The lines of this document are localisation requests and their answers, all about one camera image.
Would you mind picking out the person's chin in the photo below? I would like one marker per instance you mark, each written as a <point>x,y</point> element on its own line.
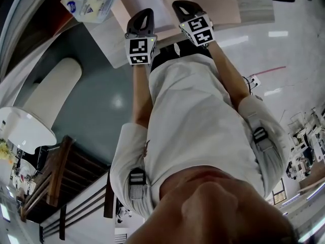
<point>215,212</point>

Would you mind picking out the yellow green flower bunch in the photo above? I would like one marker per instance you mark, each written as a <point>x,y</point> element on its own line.
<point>5,149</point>

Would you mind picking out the grey wooden desk with shelves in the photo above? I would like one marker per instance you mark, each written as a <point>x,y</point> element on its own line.
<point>256,9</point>

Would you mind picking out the person's right forearm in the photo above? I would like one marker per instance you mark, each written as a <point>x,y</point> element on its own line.
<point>228,70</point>

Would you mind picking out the white power strip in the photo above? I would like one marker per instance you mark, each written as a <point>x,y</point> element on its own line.
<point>254,79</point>

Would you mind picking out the person's white shirt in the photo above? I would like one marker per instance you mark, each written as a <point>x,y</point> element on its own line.
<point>193,116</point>

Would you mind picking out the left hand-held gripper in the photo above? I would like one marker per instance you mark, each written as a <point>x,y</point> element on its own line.
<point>138,47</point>

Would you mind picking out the person's black trousers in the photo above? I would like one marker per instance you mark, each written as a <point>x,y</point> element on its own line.
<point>165,56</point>

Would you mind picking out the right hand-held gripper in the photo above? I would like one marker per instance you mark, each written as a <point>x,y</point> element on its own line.
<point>200,30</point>

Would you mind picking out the plastic bag of tissue packs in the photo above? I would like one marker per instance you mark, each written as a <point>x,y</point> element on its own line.
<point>94,1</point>

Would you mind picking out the dark wooden slatted bench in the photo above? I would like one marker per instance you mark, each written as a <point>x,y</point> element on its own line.
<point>76,166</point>

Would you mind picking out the red floor tape strip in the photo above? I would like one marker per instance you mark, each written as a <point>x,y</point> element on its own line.
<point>271,69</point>

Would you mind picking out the cluttered white workstation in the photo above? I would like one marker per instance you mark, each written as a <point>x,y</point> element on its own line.
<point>304,146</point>

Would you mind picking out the person's left forearm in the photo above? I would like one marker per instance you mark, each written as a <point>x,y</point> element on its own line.
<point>141,93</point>

